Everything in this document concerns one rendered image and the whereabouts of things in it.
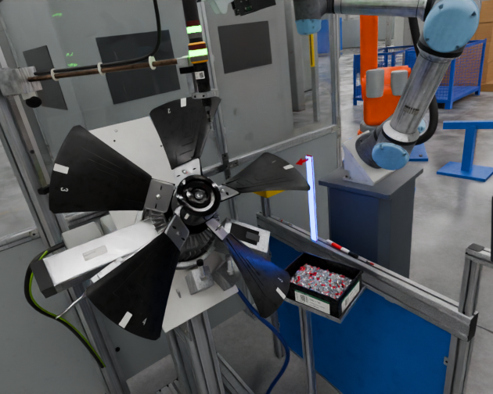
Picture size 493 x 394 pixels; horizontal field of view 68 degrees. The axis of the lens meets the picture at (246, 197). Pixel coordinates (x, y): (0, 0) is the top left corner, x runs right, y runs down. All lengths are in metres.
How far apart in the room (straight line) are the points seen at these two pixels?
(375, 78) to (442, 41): 3.49
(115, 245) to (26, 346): 0.94
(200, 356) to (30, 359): 0.83
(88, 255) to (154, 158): 0.43
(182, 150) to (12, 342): 1.16
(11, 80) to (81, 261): 0.60
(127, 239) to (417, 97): 0.92
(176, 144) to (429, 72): 0.73
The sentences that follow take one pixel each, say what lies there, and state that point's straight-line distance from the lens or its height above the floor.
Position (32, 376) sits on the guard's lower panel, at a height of 0.36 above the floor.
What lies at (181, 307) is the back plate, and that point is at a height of 0.87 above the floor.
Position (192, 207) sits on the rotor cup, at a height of 1.20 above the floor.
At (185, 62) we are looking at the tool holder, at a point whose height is 1.54.
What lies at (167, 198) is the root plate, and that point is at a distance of 0.99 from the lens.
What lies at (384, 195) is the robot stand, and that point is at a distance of 1.39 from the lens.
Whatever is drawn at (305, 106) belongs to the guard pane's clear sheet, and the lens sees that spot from 2.20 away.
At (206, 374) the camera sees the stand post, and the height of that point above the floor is 0.49.
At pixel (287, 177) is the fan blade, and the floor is 1.18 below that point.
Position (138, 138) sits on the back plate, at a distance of 1.32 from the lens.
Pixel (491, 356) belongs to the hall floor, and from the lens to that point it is 2.28.
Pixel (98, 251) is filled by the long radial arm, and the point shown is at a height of 1.12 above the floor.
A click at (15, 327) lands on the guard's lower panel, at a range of 1.83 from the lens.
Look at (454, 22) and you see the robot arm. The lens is 1.09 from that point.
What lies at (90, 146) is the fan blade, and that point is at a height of 1.38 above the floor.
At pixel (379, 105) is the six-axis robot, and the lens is 4.68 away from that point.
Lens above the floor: 1.58
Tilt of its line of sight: 24 degrees down
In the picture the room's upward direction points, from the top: 8 degrees counter-clockwise
